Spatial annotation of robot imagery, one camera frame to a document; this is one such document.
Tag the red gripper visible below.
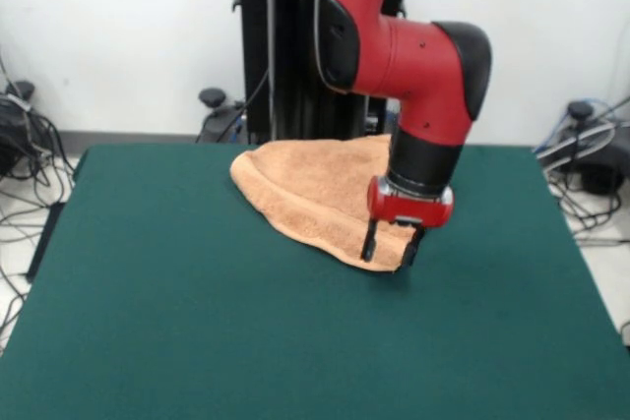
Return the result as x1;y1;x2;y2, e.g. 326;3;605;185
360;174;455;269

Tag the tan terry towel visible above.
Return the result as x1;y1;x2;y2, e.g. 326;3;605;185
229;133;419;274

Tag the dark green tablecloth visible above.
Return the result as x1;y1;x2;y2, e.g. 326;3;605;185
0;144;630;420

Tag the blue cable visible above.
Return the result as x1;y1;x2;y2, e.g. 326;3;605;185
533;97;616;153

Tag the black cable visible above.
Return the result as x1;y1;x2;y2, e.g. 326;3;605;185
216;68;272;144

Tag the black caster base with cables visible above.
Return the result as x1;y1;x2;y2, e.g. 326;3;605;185
0;80;39;178
535;99;630;196

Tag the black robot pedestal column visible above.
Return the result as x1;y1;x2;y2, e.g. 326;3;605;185
229;0;410;146

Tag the black pedestal foot with knob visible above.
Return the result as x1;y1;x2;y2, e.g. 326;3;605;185
196;88;247;145

